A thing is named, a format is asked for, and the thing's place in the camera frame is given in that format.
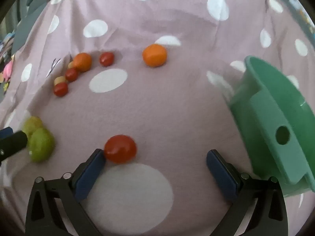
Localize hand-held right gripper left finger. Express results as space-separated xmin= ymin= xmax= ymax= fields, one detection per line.
xmin=25 ymin=148 xmax=107 ymax=236

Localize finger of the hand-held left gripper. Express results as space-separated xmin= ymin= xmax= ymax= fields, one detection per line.
xmin=0 ymin=127 xmax=28 ymax=164

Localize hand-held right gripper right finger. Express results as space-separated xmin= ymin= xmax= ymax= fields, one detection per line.
xmin=206 ymin=149 xmax=289 ymax=236

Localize green fruit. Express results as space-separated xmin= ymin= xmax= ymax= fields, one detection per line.
xmin=28 ymin=128 xmax=55 ymax=163
xmin=22 ymin=116 xmax=45 ymax=138

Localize large red tomato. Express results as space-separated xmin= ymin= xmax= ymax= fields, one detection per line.
xmin=104 ymin=135 xmax=137 ymax=164

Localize green plastic basin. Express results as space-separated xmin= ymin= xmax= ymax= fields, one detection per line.
xmin=228 ymin=55 xmax=315 ymax=198

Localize round orange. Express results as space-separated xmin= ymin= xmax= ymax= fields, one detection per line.
xmin=142 ymin=44 xmax=168 ymax=68
xmin=72 ymin=53 xmax=92 ymax=73

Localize colourful toy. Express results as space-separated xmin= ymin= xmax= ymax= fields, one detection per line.
xmin=0 ymin=32 xmax=15 ymax=94

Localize small red tomato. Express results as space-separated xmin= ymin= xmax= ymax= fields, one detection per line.
xmin=65 ymin=68 xmax=79 ymax=82
xmin=99 ymin=52 xmax=115 ymax=67
xmin=53 ymin=82 xmax=69 ymax=97

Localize pink polka-dot blanket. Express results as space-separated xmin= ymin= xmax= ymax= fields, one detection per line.
xmin=0 ymin=0 xmax=315 ymax=236

